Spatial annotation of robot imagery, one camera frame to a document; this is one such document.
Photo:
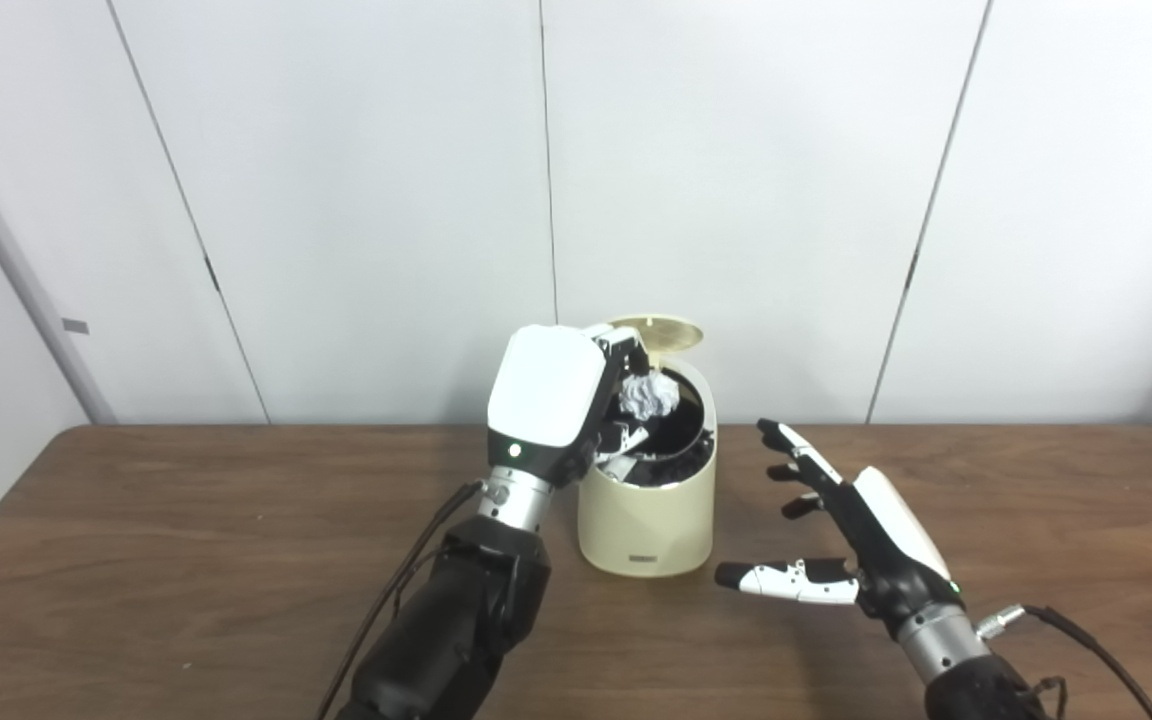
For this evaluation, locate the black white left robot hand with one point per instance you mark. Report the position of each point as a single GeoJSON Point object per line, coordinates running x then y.
{"type": "Point", "coordinates": [546, 390]}

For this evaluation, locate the white paper ball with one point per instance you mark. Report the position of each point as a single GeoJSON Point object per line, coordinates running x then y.
{"type": "Point", "coordinates": [648, 396]}

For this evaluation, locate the round cream bin lid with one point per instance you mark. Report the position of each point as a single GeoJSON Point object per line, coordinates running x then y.
{"type": "Point", "coordinates": [671, 335]}

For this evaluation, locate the black bin liner bag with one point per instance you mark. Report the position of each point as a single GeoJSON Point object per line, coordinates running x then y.
{"type": "Point", "coordinates": [676, 450]}

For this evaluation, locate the gray wall corner trim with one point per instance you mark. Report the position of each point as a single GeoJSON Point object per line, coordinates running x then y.
{"type": "Point", "coordinates": [16, 270]}

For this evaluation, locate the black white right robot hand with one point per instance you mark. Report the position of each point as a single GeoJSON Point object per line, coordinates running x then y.
{"type": "Point", "coordinates": [886, 550]}

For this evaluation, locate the cream-colored desktop bin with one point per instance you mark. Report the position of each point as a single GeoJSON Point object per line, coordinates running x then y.
{"type": "Point", "coordinates": [646, 525]}

